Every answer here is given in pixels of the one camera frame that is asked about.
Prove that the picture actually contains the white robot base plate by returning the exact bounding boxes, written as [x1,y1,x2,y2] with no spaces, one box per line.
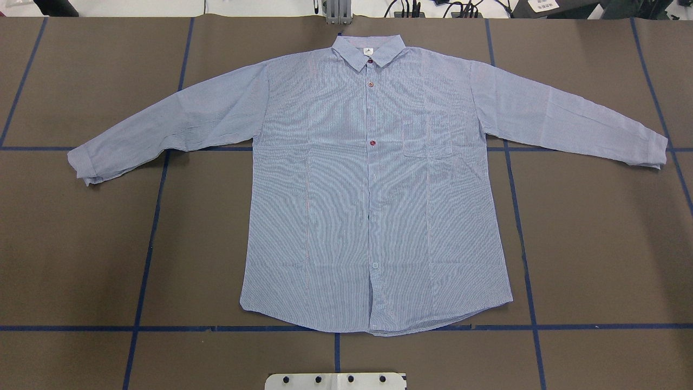
[264,372,408,389]

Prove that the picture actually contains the blue striped button shirt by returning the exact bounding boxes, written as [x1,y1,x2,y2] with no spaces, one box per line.
[67,35,668,336]

